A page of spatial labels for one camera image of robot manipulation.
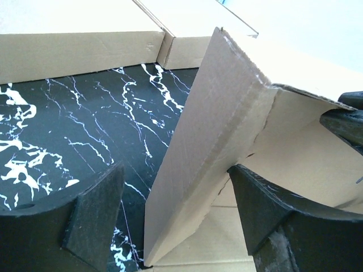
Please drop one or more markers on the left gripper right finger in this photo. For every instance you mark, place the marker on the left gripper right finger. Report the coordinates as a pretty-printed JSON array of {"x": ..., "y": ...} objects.
[{"x": 284, "y": 231}]

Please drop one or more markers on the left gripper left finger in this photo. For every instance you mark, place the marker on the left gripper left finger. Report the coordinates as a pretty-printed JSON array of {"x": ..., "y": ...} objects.
[{"x": 68, "y": 230}]

